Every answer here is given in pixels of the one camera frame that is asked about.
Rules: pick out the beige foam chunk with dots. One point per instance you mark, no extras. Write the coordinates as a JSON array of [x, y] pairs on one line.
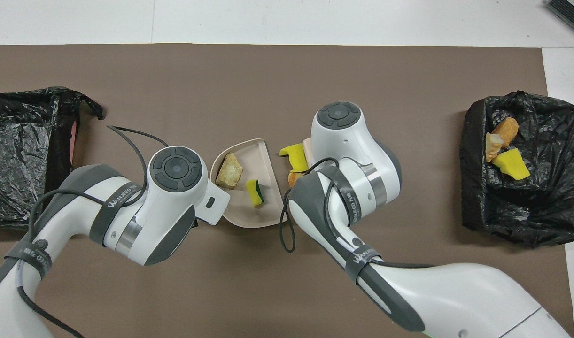
[[229, 171], [295, 178], [491, 146]]

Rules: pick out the notched yellow sponge piece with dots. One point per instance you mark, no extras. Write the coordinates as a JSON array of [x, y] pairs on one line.
[[295, 157]]

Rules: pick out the beige hand brush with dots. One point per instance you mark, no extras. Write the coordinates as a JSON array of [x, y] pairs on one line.
[[308, 148]]

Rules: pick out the small yellow sponge piece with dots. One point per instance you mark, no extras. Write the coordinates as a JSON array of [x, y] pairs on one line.
[[254, 192]]

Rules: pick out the beige plastic dustpan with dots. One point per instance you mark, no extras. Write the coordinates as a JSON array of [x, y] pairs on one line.
[[249, 213]]

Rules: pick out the orange-brown sponge chunk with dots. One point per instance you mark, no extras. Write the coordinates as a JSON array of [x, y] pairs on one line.
[[507, 129]]

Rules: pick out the yellow sponge wedge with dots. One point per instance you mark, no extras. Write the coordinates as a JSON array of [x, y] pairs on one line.
[[512, 164]]

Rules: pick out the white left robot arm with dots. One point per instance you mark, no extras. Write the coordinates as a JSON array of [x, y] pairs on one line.
[[127, 220]]

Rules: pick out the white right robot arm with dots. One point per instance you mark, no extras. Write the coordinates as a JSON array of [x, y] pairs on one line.
[[456, 295]]

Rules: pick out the black bag lined pink bin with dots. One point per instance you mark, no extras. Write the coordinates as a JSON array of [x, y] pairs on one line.
[[19, 155]]

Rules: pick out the brown table mat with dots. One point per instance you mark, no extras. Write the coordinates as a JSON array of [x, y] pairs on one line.
[[268, 75]]

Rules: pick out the dark ribbed object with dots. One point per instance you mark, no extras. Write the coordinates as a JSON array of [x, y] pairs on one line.
[[571, 11]]

